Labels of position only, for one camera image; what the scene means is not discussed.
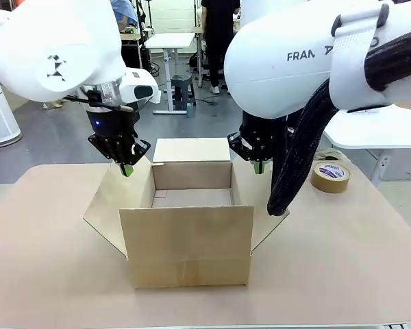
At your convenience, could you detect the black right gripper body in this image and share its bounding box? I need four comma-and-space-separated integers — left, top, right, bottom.
239, 111, 289, 142

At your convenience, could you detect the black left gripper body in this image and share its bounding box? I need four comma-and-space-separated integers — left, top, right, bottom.
85, 102, 140, 141

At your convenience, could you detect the brown packing tape roll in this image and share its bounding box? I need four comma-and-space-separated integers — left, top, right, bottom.
310, 161, 351, 195

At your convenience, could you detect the brown cardboard box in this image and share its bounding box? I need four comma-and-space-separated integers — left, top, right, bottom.
82, 136, 290, 291

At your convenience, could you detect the beige cloth bundle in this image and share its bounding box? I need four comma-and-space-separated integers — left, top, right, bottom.
313, 147, 347, 164

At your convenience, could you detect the grey plastic stool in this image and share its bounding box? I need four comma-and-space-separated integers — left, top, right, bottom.
170, 74, 196, 111

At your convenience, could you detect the wooden top desk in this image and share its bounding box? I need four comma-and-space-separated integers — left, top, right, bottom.
121, 29, 145, 69

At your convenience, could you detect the person in black shirt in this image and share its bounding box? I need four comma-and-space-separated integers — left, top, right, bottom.
201, 0, 242, 95

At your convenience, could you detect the white height-adjustable desk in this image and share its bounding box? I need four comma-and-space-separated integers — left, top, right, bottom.
144, 32, 196, 115

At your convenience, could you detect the white perforated cylinder appliance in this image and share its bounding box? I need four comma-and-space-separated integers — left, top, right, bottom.
0, 80, 23, 145

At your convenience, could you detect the person in blue shirt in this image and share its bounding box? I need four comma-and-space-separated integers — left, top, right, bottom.
110, 0, 138, 28

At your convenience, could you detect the white side table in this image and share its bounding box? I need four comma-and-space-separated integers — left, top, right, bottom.
323, 102, 411, 186

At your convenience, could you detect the black camera cable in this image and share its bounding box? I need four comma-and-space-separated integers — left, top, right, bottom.
63, 95, 135, 112

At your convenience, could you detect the black braided cable sleeve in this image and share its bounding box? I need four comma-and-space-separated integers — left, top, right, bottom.
266, 22, 411, 217

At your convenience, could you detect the white velcro strap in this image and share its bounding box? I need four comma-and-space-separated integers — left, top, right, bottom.
330, 3, 395, 111

